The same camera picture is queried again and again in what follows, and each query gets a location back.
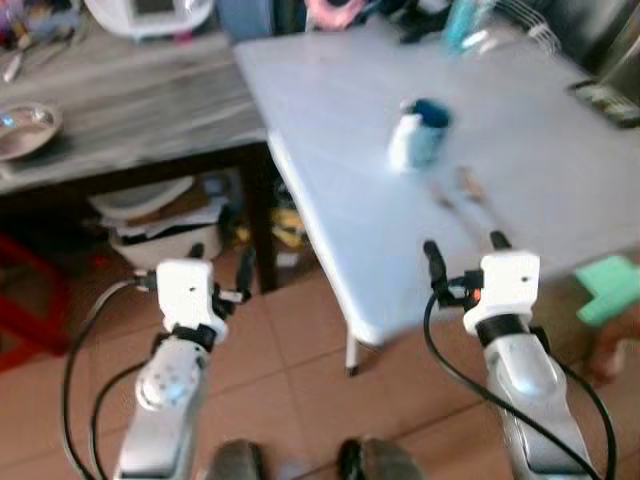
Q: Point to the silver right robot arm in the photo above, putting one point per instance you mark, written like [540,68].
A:
[530,390]

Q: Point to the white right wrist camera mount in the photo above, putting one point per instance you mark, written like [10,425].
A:
[505,285]

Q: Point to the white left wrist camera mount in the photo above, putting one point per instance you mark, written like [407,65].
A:
[188,295]

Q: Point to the dark wooden table grey top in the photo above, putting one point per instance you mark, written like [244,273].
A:
[130,110]

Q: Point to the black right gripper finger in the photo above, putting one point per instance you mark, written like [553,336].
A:
[500,240]
[435,264]

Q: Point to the metal fork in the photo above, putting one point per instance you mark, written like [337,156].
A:
[445,200]

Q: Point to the teal bottle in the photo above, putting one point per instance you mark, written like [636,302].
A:
[463,22]

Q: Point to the round steel bowl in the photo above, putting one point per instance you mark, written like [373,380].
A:
[22,128]

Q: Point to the white folding table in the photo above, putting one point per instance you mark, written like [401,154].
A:
[500,150]

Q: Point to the red plastic stool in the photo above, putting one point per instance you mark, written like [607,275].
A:
[30,300]

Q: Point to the person's bare foot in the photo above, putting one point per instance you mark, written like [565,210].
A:
[605,365]

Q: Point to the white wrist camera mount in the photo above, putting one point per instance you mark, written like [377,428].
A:
[188,295]
[505,285]

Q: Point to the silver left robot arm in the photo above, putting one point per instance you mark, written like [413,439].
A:
[165,400]

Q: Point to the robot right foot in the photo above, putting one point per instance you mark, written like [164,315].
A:
[385,462]

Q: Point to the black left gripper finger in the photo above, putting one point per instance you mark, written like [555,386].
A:
[197,253]
[246,272]

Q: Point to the white plastic bin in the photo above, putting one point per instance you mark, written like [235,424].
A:
[165,248]

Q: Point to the white plastic seat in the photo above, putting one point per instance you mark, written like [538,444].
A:
[140,198]

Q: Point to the yellow and blue bag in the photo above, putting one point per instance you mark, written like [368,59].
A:
[285,228]

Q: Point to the white kitchen appliance with display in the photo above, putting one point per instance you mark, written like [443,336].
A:
[150,15]

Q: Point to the green plastic stool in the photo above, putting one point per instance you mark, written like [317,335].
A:
[610,290]

